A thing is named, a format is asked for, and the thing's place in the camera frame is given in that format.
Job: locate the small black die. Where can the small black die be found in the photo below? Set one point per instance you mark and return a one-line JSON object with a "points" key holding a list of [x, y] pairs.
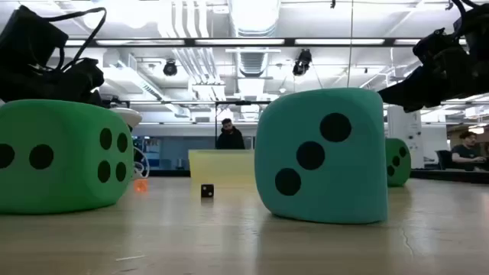
{"points": [[207, 191]]}

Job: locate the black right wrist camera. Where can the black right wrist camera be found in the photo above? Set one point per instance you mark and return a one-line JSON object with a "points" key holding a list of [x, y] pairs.
{"points": [[429, 46]]}

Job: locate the white mushroom-shaped lamp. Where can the white mushroom-shaped lamp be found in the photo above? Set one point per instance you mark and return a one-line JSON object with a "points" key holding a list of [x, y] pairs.
{"points": [[128, 114]]}

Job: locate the black overhead rail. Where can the black overhead rail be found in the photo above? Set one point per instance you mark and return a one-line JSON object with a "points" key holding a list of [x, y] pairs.
{"points": [[290, 42]]}

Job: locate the person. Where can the person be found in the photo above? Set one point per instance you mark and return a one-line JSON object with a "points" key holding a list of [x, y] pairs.
{"points": [[464, 153], [230, 139]]}

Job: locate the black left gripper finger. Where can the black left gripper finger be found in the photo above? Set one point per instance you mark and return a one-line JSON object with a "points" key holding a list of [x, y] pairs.
{"points": [[82, 96]]}

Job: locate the green foam die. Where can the green foam die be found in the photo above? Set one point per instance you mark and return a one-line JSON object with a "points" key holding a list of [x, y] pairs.
{"points": [[401, 173], [76, 114]]}

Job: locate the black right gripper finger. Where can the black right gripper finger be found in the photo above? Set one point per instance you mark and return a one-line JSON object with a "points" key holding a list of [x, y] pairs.
{"points": [[405, 89], [420, 105]]}

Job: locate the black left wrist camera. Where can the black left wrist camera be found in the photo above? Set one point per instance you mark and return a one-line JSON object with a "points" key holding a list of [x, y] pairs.
{"points": [[84, 74]]}

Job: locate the small orange translucent die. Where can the small orange translucent die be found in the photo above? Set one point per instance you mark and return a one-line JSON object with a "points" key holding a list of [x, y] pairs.
{"points": [[140, 185]]}

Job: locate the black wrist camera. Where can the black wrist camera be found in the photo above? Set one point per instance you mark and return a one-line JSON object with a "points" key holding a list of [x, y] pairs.
{"points": [[84, 74], [429, 46]]}

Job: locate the teal foam die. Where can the teal foam die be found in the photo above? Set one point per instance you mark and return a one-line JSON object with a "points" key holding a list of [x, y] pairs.
{"points": [[344, 191]]}

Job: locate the black aluminium table frame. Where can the black aluminium table frame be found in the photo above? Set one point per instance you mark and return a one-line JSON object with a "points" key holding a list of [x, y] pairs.
{"points": [[451, 175]]}

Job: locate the yellow translucent tray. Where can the yellow translucent tray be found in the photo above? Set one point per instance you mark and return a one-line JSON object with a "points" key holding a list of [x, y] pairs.
{"points": [[221, 168]]}

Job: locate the black ceiling camera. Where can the black ceiling camera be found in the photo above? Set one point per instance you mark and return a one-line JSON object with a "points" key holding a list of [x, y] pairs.
{"points": [[170, 68], [302, 63]]}

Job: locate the white cabinet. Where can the white cabinet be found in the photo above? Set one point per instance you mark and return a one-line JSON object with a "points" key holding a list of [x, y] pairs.
{"points": [[407, 130]]}

